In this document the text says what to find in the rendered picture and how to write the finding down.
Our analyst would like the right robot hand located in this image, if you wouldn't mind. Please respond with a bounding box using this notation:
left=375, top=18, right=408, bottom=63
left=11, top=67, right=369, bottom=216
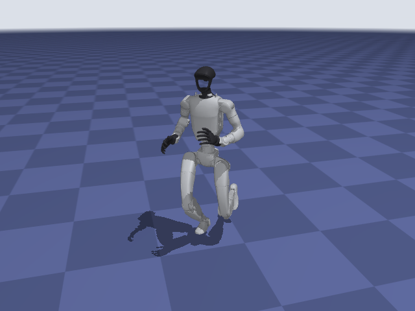
left=161, top=134, right=178, bottom=154

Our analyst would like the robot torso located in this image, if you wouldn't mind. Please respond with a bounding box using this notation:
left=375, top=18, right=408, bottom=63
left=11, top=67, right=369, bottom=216
left=189, top=92, right=224, bottom=167

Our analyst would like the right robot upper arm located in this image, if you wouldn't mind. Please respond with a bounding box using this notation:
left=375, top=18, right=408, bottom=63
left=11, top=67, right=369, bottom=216
left=179, top=95, right=192, bottom=128

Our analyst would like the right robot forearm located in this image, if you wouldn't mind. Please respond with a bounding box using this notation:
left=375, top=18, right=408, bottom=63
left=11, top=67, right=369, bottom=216
left=173, top=117, right=185, bottom=143

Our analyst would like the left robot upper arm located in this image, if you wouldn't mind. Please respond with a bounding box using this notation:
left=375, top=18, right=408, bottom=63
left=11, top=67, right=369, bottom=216
left=218, top=98, right=243, bottom=132

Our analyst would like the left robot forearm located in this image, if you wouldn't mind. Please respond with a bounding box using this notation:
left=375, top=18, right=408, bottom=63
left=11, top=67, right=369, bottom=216
left=219, top=128, right=244, bottom=147

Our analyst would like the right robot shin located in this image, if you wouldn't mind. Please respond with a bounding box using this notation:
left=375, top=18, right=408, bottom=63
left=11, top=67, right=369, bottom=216
left=182, top=203, right=208, bottom=222

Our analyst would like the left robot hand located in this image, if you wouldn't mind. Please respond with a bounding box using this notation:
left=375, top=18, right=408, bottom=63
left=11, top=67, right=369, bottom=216
left=197, top=128, right=221, bottom=146

